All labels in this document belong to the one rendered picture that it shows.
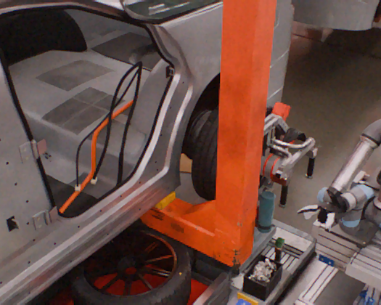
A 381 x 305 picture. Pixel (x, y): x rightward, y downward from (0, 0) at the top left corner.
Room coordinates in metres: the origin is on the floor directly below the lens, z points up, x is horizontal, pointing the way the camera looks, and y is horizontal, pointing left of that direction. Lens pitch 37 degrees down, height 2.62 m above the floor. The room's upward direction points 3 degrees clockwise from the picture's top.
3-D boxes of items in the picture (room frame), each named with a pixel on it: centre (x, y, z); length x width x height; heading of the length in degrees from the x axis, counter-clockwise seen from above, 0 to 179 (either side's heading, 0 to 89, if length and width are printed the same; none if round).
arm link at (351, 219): (1.90, -0.54, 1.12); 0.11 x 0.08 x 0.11; 43
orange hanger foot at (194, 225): (2.38, 0.26, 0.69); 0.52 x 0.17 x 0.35; 59
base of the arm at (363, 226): (2.17, -0.65, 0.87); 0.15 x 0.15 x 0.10
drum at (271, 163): (2.62, -0.24, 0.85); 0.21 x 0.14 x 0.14; 59
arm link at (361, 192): (1.89, -0.55, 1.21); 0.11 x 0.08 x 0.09; 133
